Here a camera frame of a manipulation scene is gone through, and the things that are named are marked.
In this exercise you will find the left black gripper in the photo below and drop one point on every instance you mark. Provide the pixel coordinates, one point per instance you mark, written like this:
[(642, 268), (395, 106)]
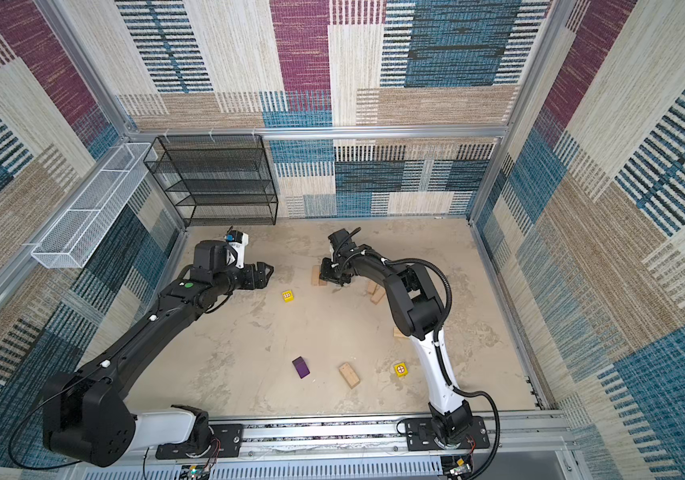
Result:
[(261, 278)]

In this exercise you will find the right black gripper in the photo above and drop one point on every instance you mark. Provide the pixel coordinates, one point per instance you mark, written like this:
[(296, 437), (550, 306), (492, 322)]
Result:
[(328, 276)]

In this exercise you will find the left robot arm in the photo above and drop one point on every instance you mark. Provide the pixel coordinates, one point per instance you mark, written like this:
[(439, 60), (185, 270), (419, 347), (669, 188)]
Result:
[(84, 416)]

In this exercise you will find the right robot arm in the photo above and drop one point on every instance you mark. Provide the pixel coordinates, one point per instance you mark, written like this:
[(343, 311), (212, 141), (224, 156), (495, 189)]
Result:
[(420, 299)]

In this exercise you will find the wood block front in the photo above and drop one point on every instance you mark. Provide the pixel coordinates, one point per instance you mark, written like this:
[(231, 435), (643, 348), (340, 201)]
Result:
[(349, 375)]

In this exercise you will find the purple block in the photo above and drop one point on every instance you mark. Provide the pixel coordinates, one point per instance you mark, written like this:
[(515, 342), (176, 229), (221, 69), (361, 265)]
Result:
[(301, 367)]

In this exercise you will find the yellow cube red mark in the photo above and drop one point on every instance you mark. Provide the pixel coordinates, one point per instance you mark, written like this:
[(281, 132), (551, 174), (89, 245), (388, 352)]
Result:
[(400, 370)]

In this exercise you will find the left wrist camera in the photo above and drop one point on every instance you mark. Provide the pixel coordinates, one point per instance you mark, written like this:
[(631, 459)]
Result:
[(236, 250)]

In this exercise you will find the black wire shelf rack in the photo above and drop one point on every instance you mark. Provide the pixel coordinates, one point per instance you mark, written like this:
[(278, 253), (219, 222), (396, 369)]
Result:
[(215, 180)]

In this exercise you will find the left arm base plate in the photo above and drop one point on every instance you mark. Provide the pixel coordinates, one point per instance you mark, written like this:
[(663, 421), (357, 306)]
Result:
[(225, 440)]

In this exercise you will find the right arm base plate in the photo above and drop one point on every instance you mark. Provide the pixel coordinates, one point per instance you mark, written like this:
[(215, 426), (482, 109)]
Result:
[(420, 435)]

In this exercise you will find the white mesh wall basket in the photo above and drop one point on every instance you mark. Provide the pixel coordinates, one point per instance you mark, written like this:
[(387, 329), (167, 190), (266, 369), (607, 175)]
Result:
[(76, 234)]

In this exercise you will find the aluminium front rail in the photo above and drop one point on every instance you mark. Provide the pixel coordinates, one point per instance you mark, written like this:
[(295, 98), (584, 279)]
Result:
[(524, 445)]

